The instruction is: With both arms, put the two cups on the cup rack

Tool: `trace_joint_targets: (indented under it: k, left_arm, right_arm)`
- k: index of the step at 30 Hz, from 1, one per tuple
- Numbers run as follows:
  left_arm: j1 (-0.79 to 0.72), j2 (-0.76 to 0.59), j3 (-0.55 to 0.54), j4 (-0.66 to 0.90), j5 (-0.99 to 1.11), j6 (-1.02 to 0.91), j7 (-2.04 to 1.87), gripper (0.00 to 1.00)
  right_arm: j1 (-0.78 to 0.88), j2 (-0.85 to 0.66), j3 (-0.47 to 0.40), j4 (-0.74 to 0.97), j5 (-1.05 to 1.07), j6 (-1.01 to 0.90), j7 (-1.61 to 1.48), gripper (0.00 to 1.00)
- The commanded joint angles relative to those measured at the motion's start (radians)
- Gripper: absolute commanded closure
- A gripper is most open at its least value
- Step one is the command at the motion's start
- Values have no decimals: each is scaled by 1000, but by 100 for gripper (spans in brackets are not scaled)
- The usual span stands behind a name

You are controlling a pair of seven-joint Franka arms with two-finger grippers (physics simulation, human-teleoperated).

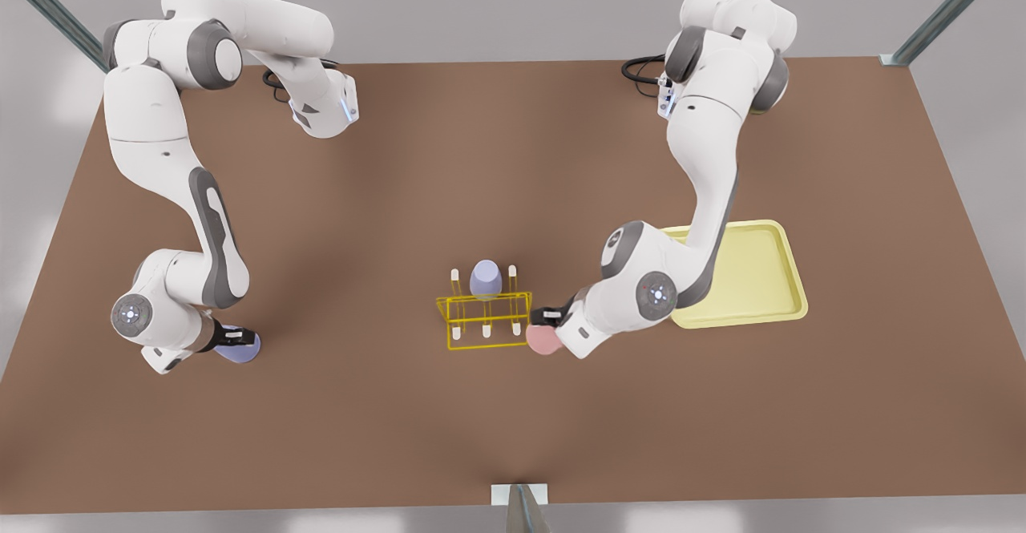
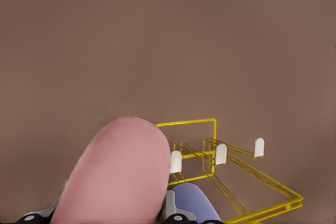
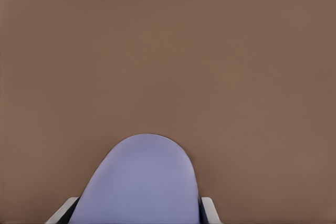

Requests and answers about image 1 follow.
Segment lavender cup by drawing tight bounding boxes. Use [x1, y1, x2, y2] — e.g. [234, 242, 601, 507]
[216, 325, 261, 364]
[470, 260, 503, 302]

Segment pink cup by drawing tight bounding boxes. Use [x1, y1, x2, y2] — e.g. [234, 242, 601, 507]
[526, 324, 563, 356]

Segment pale yellow tray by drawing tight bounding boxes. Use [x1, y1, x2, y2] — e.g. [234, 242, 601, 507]
[660, 220, 809, 330]

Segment yellow wire cup rack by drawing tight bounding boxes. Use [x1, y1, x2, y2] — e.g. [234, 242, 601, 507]
[436, 264, 533, 351]

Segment silver frame post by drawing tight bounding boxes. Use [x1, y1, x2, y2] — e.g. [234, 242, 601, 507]
[491, 483, 554, 533]
[879, 0, 1020, 67]
[0, 0, 109, 73]

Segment black cable loop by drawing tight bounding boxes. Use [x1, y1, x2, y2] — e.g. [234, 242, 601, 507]
[621, 54, 668, 87]
[262, 59, 341, 103]

